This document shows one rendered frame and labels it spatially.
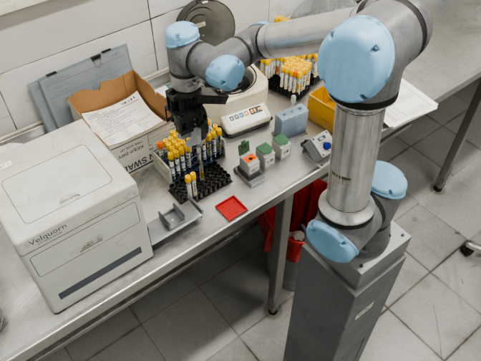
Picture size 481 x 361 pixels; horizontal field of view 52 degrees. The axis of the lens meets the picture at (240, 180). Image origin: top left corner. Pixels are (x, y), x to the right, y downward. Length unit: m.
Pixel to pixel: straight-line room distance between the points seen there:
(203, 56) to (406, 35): 0.45
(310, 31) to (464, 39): 1.35
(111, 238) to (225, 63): 0.48
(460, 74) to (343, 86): 1.31
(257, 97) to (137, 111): 0.40
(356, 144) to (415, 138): 2.21
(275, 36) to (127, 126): 0.70
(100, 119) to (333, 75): 1.01
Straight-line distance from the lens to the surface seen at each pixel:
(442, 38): 2.26
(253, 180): 1.47
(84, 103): 1.66
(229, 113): 1.61
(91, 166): 1.16
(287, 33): 1.05
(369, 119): 0.85
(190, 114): 1.22
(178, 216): 1.35
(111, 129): 1.60
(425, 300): 2.39
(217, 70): 1.04
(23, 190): 1.16
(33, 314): 1.33
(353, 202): 0.97
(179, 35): 1.10
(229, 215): 1.39
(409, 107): 1.81
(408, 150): 2.99
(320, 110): 1.64
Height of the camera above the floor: 1.97
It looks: 48 degrees down
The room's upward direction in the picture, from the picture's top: straight up
